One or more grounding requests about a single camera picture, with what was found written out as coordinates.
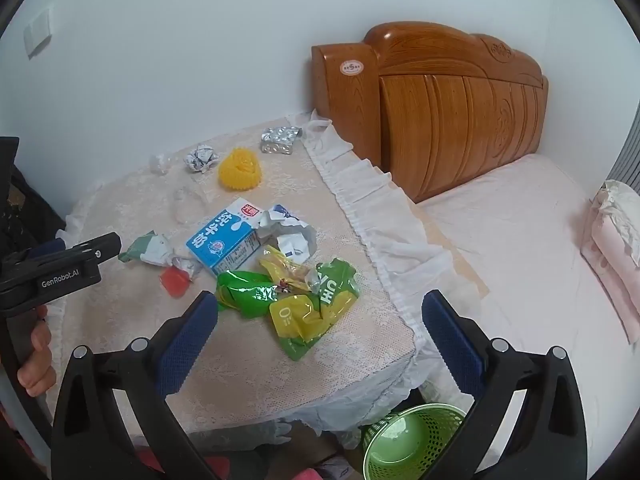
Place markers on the bed with pink sheet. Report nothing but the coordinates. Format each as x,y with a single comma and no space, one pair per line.
525,270

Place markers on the white wall switch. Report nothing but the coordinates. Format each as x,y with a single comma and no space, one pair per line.
39,31

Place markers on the silver blister pack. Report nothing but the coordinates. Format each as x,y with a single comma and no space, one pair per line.
277,141

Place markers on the white blue paper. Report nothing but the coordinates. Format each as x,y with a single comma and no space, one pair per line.
290,232

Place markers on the dark cloth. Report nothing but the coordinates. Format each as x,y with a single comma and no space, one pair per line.
30,210

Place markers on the red plastic piece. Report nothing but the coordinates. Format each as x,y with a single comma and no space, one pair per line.
175,281

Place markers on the green white crumpled wrapper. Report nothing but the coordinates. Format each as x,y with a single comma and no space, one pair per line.
150,247

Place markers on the blue white milk carton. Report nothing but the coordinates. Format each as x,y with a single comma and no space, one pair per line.
225,237

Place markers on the person's left hand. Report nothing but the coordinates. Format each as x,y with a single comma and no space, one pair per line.
37,365

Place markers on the clear plastic wrap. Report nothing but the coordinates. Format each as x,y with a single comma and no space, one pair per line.
189,205

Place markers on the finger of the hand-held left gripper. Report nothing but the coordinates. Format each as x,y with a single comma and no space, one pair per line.
100,249

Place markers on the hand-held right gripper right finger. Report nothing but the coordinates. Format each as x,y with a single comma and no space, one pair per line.
450,340

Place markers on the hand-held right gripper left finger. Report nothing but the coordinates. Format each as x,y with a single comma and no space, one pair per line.
187,340

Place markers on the yellow candy wrapper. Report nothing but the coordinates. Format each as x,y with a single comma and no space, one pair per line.
280,265

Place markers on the yellow spiky ball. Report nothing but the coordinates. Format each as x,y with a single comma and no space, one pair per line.
241,170

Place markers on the wooden bed headboard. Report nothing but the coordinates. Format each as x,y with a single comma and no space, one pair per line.
440,120

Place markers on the crumpled printed paper ball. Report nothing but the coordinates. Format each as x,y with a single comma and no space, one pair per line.
201,158

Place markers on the folded pink blanket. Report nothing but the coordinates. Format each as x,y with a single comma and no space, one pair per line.
612,255

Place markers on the green yellow snack bag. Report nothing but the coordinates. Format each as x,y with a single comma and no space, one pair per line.
300,315

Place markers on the green plastic waste basket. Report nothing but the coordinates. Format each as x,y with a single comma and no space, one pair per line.
410,445

